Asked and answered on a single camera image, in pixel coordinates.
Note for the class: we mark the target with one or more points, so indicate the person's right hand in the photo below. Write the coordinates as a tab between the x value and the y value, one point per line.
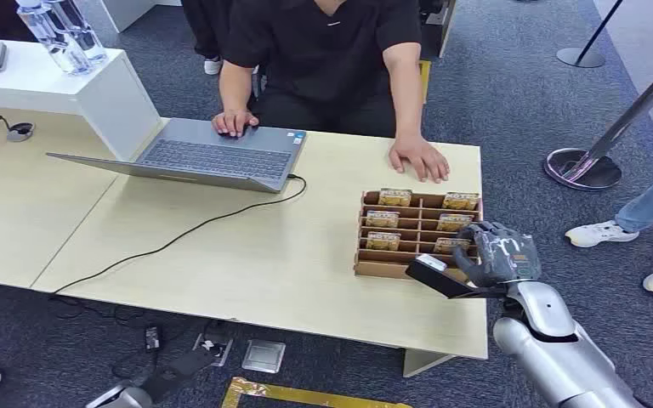
233	121

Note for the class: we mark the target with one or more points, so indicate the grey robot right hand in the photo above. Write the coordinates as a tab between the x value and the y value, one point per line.
501	253

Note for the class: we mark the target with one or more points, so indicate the person's left hand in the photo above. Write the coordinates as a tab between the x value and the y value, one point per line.
419	157

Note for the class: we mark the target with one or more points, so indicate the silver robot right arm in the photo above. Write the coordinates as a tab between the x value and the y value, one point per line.
557	355

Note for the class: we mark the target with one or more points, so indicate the person's left forearm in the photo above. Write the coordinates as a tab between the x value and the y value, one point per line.
405	90

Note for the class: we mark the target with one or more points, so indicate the person's right forearm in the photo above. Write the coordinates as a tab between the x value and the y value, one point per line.
235	87

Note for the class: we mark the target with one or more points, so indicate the person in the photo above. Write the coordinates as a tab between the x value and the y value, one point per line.
321	56
208	28

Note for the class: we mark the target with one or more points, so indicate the wooden card holder box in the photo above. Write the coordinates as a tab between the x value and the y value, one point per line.
383	264

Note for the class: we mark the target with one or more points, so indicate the grey laptop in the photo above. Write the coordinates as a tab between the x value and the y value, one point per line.
219	155

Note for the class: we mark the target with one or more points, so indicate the dark cabinet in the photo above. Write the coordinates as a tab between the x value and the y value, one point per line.
436	25

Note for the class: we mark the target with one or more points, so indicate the white desk riser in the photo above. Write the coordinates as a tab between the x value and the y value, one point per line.
101	96

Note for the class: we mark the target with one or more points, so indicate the table leg panel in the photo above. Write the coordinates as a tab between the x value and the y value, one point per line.
422	363

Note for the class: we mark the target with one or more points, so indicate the white counter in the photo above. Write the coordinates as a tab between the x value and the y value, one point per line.
129	11

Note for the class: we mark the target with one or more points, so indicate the clear water bottle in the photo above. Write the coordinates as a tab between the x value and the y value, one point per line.
56	39
81	31

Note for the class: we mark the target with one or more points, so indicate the open floor socket box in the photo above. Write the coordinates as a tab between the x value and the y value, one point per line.
216	348

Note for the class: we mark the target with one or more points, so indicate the metal floor plate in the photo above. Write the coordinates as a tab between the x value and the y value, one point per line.
263	356

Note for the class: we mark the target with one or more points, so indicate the yellow floor tape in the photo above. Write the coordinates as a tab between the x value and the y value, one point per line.
304	396

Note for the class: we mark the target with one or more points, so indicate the chrome stanchion post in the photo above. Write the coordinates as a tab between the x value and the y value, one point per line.
583	169

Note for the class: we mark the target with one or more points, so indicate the black stanchion post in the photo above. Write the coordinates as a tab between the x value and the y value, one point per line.
580	56

